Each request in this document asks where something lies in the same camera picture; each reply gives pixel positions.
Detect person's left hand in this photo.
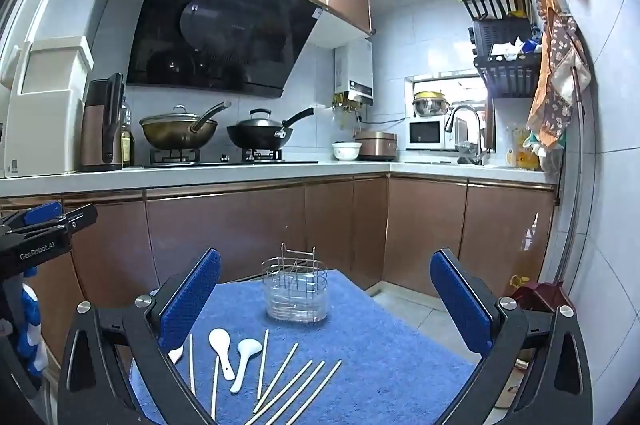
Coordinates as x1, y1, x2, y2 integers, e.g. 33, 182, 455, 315
14, 275, 45, 378

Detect white ceramic spoon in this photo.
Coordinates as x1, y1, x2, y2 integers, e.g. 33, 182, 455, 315
230, 338, 263, 393
208, 328, 236, 381

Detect brown patterned hanging cloth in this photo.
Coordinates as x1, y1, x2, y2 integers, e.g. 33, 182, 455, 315
526, 0, 593, 151

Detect brown rice cooker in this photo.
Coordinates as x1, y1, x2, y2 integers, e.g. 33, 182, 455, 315
354, 130, 398, 161

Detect white bowl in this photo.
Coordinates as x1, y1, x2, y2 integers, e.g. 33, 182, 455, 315
332, 142, 362, 162

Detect black wall storage rack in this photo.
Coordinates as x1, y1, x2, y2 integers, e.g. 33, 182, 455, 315
457, 0, 543, 98

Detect red dustpan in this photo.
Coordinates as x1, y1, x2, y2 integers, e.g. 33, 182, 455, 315
510, 280, 566, 313

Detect black wok with lid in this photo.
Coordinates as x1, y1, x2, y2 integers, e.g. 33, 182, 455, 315
226, 106, 316, 151

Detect black glass range hood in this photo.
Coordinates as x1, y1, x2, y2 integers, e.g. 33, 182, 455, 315
126, 0, 323, 100

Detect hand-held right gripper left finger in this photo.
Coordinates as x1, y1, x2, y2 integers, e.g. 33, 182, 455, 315
57, 247, 223, 425

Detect bronze wok with glass lid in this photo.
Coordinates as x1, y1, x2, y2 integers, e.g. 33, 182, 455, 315
139, 100, 232, 151

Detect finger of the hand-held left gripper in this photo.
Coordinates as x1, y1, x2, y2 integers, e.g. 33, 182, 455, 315
0, 201, 64, 231
7, 204, 99, 242

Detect white kitchen countertop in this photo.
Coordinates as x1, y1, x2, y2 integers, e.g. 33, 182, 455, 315
0, 158, 558, 198

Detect wire and plastic utensil holder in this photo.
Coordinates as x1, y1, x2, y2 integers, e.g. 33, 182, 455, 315
261, 244, 329, 325

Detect chrome kitchen faucet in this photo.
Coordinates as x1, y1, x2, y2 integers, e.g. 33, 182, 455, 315
444, 104, 488, 165

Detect long metal pole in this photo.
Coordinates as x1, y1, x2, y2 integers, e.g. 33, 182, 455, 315
557, 65, 587, 286

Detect group of wooden chopsticks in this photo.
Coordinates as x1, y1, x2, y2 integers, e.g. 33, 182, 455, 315
188, 329, 343, 425

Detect yellow detergent bottle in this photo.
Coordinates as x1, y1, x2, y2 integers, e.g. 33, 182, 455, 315
505, 125, 541, 170

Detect white water heater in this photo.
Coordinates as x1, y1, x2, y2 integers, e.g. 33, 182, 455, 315
334, 39, 375, 106

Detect cooking oil bottle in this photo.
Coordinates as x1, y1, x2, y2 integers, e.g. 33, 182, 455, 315
120, 100, 136, 167

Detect black gas stove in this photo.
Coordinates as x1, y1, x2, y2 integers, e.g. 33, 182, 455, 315
142, 148, 318, 168

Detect white microwave oven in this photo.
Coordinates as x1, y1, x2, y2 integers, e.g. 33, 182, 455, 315
405, 116, 458, 151

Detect large white kitchen appliance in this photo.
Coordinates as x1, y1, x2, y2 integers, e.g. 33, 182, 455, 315
0, 36, 95, 178

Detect steel pot with lid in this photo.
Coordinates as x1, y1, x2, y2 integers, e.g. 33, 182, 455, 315
412, 91, 451, 117

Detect blue fluffy towel mat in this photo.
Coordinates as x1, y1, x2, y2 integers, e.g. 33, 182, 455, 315
129, 269, 483, 425

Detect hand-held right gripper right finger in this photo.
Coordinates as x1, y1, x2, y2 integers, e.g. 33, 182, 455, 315
430, 247, 593, 425

